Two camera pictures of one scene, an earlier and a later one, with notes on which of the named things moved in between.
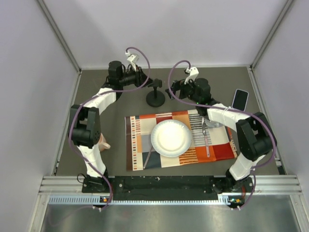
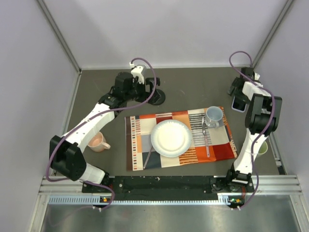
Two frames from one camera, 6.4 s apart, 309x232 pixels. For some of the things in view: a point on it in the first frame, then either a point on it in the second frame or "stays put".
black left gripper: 141,79 -> 145,95
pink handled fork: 203,130 stays put
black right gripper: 179,85 -> 243,98
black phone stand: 155,98 stays put
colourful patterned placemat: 207,144 stays put
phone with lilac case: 240,100 stays put
